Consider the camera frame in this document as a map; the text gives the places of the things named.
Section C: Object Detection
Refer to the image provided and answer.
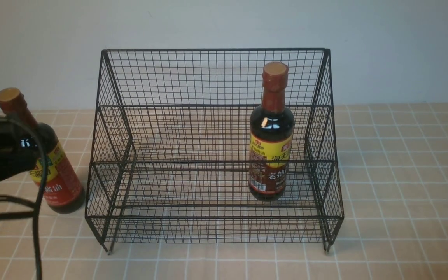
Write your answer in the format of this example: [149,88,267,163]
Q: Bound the soy sauce bottle red label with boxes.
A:
[0,87,86,214]

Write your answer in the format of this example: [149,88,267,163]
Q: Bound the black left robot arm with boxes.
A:
[0,114,45,209]

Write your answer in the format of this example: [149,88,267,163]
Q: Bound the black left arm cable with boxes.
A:
[0,115,50,280]

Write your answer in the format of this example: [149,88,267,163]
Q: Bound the black wire mesh shelf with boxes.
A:
[85,48,344,254]

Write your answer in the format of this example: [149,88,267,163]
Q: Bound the dark soy sauce bottle brown label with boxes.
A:
[248,62,295,201]

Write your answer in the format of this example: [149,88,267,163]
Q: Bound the beige checkered tablecloth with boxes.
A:
[0,103,448,280]

